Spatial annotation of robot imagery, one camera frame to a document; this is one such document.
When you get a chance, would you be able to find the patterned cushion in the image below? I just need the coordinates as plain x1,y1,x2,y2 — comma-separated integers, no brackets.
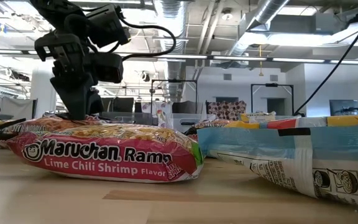
206,100,247,121

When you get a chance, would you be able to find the black metal rig frame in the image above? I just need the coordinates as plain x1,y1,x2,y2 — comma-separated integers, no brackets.
250,83,295,114

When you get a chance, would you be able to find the Maruchan lime chili shrimp pack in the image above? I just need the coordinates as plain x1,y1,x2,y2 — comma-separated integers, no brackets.
6,123,205,184

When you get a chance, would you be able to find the black hanging cable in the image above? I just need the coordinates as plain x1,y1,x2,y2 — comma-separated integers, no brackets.
293,2,358,116

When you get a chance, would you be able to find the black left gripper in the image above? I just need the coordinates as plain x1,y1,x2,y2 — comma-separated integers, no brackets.
34,30,104,121

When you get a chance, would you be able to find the dark computer monitor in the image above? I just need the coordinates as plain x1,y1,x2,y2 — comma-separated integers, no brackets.
101,96,135,113
329,99,358,116

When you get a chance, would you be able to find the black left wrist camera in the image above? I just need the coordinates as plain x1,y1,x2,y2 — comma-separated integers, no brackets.
89,52,124,84

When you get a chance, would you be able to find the silver ventilation duct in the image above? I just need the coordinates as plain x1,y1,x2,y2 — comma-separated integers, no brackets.
154,0,186,100
228,0,291,57

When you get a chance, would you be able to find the black left wrist camera cable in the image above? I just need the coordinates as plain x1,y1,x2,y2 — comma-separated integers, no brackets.
116,15,177,62

